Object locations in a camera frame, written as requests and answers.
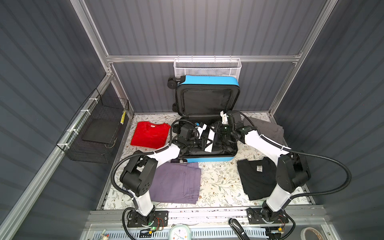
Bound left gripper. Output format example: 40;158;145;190
185;135;212;150

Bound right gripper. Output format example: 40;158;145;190
209;120;235;136

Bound blue hardshell suitcase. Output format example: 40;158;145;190
167;75;240;163

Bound purple trousers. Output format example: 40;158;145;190
149;162;202;204

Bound black t-shirt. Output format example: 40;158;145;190
237;157;277;201

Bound red t-shirt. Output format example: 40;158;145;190
131;121;171;149

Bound white cream tube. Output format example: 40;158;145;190
204;129;216;153

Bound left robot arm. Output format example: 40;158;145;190
115;124;207;217

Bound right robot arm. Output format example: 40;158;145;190
216;111;311;224

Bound grey folded towel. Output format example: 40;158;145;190
250;118;284;145

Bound yellow marker in basket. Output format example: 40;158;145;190
120;110;126;125

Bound small white clock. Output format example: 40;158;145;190
168;225;192;240

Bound white tape roll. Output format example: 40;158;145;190
300;227;325;240

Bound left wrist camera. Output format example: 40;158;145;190
196;123;207;135

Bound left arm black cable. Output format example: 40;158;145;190
110;119;197;240

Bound white wire mesh basket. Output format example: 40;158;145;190
173;58;242;81

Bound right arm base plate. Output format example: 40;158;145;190
246;208;290;225

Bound black handle tool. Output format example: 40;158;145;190
229;218;250;240

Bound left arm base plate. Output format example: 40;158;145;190
127;210;169;228

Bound black wire wall basket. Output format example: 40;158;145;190
57;90;130;164

